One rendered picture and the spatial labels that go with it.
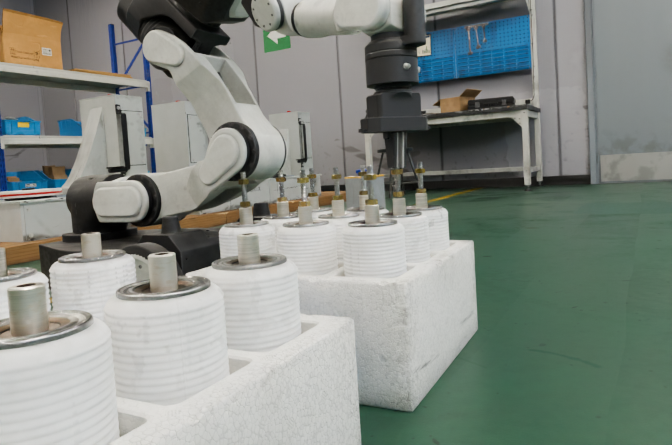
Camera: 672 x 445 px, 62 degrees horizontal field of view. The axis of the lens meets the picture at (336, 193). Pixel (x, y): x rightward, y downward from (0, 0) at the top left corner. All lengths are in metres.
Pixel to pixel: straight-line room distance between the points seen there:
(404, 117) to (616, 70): 5.05
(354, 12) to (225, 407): 0.69
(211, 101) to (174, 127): 2.32
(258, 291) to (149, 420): 0.17
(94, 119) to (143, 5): 1.86
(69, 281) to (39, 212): 2.22
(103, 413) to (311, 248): 0.52
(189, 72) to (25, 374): 1.13
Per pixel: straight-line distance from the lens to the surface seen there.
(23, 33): 6.28
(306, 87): 6.98
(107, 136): 3.36
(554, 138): 5.94
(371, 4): 0.94
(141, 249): 1.27
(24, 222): 2.90
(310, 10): 1.08
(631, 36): 5.96
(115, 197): 1.61
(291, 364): 0.52
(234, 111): 1.38
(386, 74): 0.93
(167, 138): 3.78
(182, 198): 1.50
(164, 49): 1.50
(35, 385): 0.38
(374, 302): 0.80
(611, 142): 5.89
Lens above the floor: 0.35
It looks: 3 degrees down
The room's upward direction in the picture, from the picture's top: 4 degrees counter-clockwise
